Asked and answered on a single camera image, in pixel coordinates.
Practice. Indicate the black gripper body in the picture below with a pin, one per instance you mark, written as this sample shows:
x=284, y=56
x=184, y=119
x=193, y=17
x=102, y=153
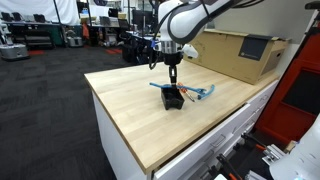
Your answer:
x=172, y=59

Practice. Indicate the grey mobile robot base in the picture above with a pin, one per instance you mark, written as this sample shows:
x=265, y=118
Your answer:
x=74, y=40
x=13, y=51

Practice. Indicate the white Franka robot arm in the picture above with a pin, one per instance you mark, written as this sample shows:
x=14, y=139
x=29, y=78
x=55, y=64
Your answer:
x=190, y=18

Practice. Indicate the white oval wrist attachment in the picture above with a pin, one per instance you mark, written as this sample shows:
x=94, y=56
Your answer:
x=190, y=50

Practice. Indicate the black open case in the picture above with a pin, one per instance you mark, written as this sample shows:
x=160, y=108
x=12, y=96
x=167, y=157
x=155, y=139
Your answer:
x=172, y=100

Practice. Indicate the large cardboard box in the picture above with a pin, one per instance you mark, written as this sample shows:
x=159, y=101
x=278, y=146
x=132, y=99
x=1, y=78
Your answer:
x=230, y=55

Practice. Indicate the white drawer cabinet under table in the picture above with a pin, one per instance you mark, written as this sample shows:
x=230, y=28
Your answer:
x=213, y=140

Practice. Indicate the black orange clamp tool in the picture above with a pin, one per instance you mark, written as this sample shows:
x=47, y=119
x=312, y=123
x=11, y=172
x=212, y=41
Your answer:
x=228, y=166
x=253, y=141

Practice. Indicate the red tool cabinet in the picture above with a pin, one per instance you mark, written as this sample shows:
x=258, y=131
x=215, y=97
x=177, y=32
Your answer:
x=293, y=93

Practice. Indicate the dark desk with monitors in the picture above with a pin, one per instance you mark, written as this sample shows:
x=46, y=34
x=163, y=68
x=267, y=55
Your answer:
x=31, y=31

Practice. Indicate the white curtain backdrop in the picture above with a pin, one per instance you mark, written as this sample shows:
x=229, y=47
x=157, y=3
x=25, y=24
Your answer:
x=36, y=8

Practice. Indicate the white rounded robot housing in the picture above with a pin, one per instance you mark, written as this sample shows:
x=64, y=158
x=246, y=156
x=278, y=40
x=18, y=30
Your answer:
x=300, y=156

